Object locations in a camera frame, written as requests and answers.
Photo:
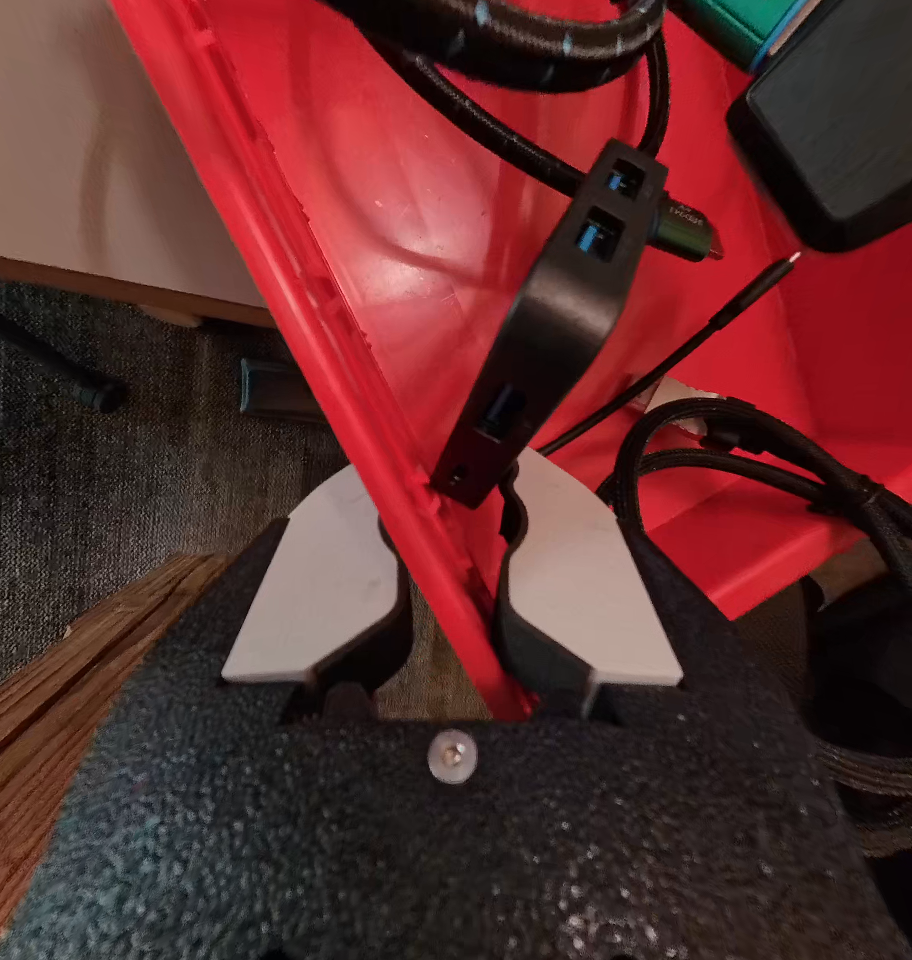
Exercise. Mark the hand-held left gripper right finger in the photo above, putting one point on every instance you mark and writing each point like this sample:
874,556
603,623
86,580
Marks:
591,592

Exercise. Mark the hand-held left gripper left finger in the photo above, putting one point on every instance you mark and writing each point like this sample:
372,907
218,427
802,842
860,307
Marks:
306,592

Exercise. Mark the black USB hub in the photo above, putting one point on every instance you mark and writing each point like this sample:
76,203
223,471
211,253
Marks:
546,315

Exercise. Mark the red plastic bin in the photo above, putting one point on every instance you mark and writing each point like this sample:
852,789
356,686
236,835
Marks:
396,187

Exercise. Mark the black HDMI switch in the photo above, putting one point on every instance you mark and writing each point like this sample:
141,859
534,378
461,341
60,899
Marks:
838,135

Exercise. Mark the black chair base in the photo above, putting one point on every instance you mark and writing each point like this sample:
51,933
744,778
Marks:
88,390

